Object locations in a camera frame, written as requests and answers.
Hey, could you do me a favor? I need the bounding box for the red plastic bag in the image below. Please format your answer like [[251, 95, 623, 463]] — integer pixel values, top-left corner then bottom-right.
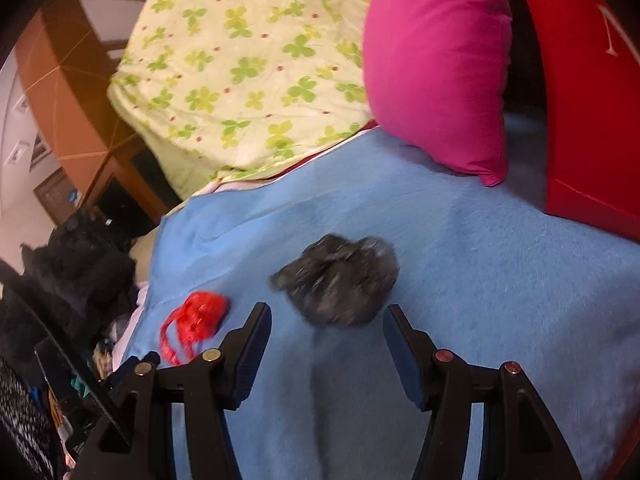
[[160, 290, 230, 366]]

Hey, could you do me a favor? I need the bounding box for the black plastic bag ball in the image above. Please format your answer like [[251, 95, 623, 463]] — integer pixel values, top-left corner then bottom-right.
[[270, 233, 400, 327]]

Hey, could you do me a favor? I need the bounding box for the polka dot black garment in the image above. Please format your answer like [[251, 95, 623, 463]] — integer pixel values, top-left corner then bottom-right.
[[1, 360, 58, 479]]

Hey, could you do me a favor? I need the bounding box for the black clothes pile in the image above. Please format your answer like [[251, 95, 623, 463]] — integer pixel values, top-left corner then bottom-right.
[[21, 208, 138, 342]]

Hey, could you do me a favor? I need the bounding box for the blue blanket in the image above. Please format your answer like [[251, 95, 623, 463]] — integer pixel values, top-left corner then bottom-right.
[[126, 116, 639, 479]]

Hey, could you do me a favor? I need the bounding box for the brown wooden pillar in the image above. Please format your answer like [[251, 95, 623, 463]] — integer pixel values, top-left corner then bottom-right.
[[15, 0, 168, 222]]

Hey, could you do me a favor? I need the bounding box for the clover print quilt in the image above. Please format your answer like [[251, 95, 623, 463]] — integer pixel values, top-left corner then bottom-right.
[[107, 0, 372, 198]]

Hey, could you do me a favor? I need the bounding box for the pink pillow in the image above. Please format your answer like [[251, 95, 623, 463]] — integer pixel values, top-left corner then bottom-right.
[[362, 0, 512, 186]]

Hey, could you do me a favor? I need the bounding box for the red Nilrich paper bag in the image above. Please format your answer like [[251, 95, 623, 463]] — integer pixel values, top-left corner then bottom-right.
[[526, 0, 639, 240]]

